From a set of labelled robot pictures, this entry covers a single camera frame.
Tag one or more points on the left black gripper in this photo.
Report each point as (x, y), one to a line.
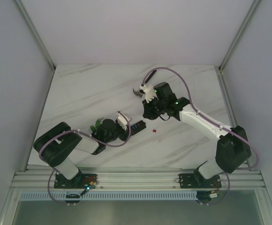
(127, 131)

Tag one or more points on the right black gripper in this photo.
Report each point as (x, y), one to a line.
(147, 113)

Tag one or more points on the black fuse box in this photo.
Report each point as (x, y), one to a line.
(142, 125)

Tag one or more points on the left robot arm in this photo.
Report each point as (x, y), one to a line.
(55, 146)

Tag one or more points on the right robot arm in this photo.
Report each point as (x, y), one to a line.
(232, 145)

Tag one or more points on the green plastic tap fitting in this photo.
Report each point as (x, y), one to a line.
(93, 128)

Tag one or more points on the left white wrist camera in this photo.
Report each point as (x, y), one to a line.
(123, 120)

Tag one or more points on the claw hammer black handle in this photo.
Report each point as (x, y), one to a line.
(140, 92)

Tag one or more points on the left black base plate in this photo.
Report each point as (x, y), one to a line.
(80, 181)

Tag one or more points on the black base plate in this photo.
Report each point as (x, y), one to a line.
(80, 181)
(188, 181)

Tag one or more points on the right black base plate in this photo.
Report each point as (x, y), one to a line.
(188, 181)

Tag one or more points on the right aluminium frame post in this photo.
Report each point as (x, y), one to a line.
(240, 33)

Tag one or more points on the aluminium frame post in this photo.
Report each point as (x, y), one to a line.
(24, 13)
(240, 33)

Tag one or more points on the aluminium rail base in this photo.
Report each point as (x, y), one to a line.
(134, 179)

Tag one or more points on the white slotted cable duct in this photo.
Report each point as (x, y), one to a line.
(115, 195)

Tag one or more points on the left aluminium frame post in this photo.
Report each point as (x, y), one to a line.
(24, 13)

